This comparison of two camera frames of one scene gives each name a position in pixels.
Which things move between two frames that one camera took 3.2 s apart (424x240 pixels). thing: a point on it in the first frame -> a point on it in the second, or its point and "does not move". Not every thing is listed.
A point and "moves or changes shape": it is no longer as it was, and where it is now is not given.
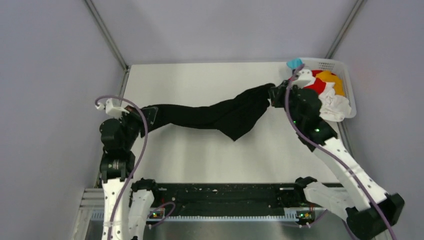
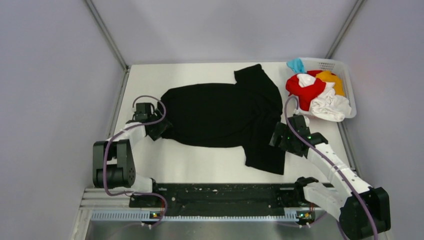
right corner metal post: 345,28 does not move
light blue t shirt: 294,64 does not move
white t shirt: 333,107 does not move
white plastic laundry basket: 339,69 does not move
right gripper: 277,93 -> 280,130
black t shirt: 233,116 moves or changes shape
